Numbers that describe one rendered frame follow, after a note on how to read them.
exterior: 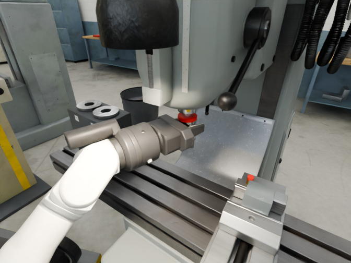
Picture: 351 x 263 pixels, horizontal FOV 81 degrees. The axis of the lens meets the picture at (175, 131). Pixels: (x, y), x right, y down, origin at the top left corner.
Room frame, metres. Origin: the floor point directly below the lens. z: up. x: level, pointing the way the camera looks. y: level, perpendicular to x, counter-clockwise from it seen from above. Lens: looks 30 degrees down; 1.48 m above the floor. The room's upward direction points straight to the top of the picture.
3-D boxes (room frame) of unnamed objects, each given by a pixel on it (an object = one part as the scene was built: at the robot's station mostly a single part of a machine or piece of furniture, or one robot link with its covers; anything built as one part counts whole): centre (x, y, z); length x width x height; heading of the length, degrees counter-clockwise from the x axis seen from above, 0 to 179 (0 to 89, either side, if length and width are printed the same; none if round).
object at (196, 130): (0.42, -0.05, 1.23); 0.06 x 0.02 x 0.03; 128
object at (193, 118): (0.45, -0.03, 1.26); 0.05 x 0.05 x 0.01
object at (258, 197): (0.34, -0.19, 1.10); 0.06 x 0.05 x 0.06; 59
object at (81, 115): (0.69, 0.28, 1.08); 0.22 x 0.12 x 0.20; 53
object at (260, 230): (0.29, -0.17, 1.07); 0.12 x 0.06 x 0.04; 59
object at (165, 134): (0.39, 0.04, 1.23); 0.13 x 0.12 x 0.10; 38
